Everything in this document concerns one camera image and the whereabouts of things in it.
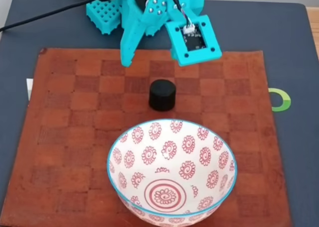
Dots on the turquoise framed camera box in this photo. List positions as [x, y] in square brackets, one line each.
[211, 37]

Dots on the white paper slip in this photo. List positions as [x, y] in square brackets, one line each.
[29, 87]

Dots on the white bowl red flower pattern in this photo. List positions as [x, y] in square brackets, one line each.
[172, 162]

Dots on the black cylinder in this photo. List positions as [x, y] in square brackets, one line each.
[162, 95]

